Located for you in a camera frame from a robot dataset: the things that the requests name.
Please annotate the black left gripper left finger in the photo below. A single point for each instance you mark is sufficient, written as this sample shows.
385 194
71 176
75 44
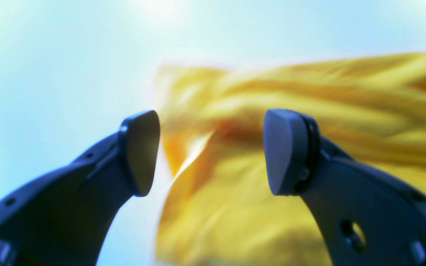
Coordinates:
62 217

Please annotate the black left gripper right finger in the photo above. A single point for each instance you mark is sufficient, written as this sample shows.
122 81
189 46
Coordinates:
367 217

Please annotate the orange T-shirt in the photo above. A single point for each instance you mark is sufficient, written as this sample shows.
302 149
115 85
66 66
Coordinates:
220 210

